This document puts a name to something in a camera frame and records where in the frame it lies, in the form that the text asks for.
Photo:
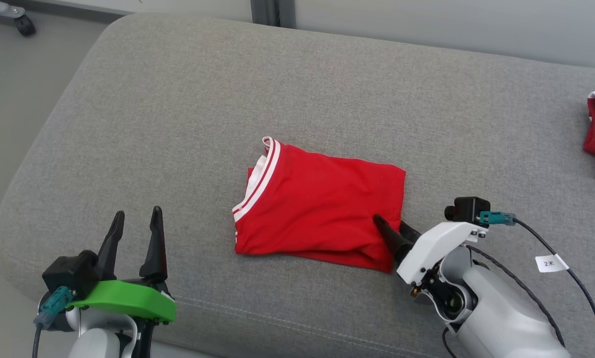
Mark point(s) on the grey fabric sofa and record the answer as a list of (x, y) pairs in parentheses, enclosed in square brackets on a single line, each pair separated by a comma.
[(277, 89)]

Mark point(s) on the red white-trimmed jersey shirt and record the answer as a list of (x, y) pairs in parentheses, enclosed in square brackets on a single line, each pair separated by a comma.
[(322, 204)]

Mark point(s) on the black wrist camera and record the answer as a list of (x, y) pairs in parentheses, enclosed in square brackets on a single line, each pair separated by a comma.
[(71, 273), (468, 209)]

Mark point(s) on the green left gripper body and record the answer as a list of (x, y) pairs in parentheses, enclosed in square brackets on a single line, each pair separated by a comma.
[(133, 301)]

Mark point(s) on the black caster wheel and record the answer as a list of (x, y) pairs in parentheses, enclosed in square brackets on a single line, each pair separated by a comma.
[(25, 25)]

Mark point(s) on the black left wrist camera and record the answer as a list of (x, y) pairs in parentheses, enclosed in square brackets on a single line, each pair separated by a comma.
[(71, 273)]

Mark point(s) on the grey metal frame post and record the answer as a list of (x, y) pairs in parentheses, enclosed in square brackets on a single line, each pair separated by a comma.
[(263, 11), (286, 12)]

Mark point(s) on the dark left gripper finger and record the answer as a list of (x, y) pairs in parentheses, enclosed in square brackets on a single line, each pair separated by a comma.
[(109, 253), (156, 253)]

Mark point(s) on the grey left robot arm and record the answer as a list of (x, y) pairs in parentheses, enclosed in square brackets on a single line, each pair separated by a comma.
[(96, 340)]

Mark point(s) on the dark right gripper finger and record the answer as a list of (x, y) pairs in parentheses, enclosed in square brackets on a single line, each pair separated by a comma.
[(396, 241), (409, 231)]

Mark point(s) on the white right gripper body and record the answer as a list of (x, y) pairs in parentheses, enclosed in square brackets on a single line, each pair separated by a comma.
[(436, 243)]

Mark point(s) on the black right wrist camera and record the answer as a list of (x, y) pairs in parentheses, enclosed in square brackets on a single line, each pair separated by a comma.
[(468, 209)]

